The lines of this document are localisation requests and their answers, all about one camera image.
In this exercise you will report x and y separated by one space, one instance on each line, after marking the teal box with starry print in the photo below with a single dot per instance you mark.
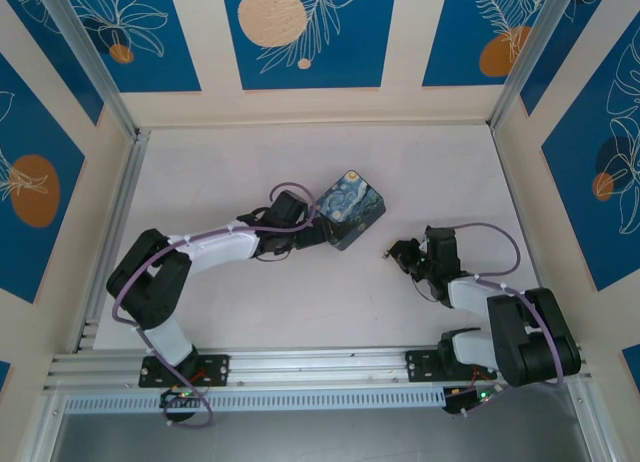
350 202

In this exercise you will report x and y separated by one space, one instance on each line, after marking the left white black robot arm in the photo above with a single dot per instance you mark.
150 282

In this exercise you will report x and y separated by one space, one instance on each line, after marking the grey metal sheet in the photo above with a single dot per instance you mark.
320 437

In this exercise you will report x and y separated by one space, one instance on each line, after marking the long aluminium base rail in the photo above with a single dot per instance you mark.
320 367

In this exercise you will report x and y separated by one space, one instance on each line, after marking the aluminium side rail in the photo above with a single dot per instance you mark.
117 232

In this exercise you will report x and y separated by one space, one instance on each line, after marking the aluminium frame bar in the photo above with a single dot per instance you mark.
40 432
595 422

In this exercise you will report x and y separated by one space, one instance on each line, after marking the aluminium frame post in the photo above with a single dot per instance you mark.
96 67
534 57

